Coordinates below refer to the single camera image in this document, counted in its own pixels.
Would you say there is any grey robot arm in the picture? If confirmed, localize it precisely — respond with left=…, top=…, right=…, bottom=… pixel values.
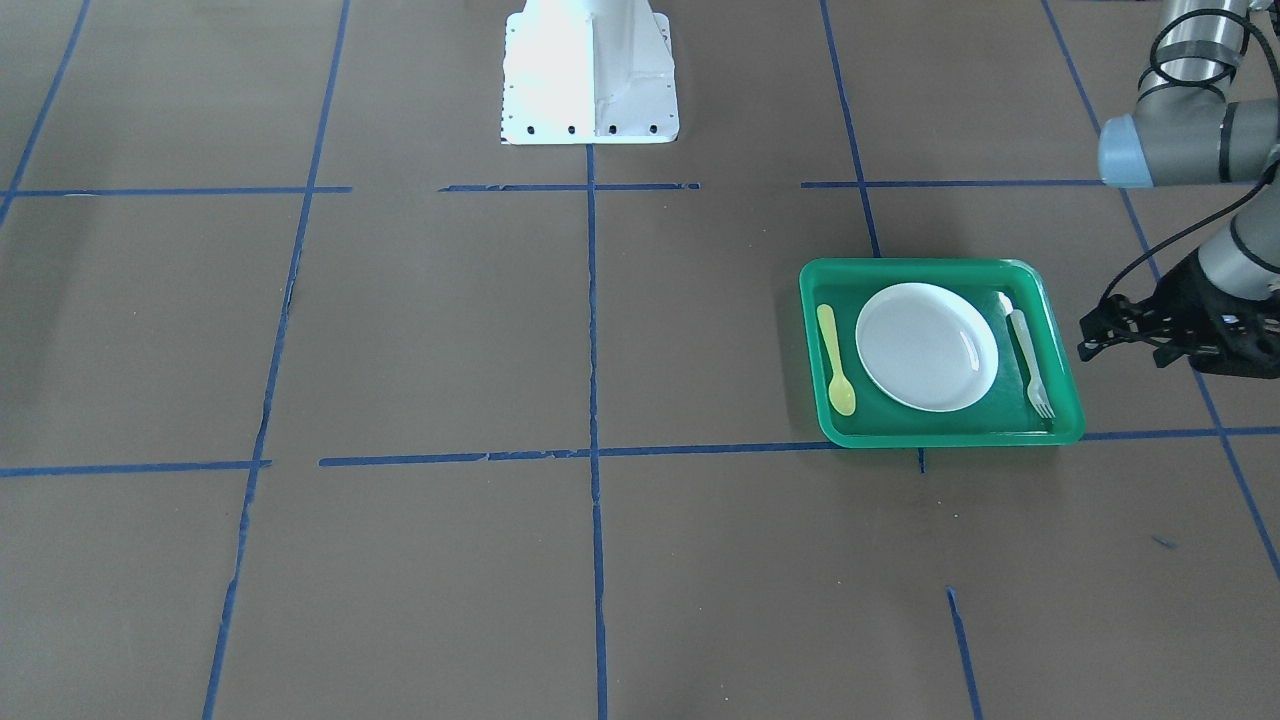
left=1076, top=1, right=1279, bottom=379

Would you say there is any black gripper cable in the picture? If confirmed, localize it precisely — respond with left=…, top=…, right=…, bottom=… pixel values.
left=1098, top=150, right=1280, bottom=311

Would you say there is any white round plate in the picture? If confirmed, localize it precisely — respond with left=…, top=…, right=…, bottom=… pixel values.
left=855, top=282, right=1000, bottom=413

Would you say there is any green plastic tray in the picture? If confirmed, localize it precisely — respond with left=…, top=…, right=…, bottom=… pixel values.
left=797, top=258, right=1085, bottom=448

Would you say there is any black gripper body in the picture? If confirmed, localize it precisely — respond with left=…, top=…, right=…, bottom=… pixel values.
left=1149, top=255, right=1279, bottom=379

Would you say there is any pale translucent plastic fork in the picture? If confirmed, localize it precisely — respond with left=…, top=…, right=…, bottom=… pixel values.
left=997, top=292, right=1056, bottom=420

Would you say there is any yellow plastic spoon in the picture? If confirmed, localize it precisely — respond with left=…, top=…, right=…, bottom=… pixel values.
left=815, top=304, right=858, bottom=416

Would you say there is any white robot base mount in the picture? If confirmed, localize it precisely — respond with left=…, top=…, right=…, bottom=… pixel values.
left=500, top=1, right=681, bottom=146

